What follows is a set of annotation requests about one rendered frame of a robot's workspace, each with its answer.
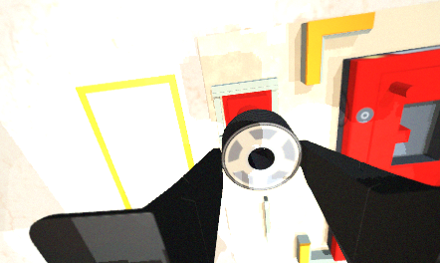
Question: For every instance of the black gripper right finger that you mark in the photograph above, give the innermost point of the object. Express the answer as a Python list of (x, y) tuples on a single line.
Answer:
[(375, 216)]

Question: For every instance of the yellow rectangular outline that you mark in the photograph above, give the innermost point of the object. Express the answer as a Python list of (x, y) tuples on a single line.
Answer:
[(82, 90)]

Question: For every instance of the black and white wheel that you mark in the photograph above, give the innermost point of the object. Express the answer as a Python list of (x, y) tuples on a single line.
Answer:
[(269, 168)]

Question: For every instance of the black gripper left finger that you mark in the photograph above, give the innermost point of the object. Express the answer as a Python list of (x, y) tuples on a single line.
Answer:
[(178, 226)]

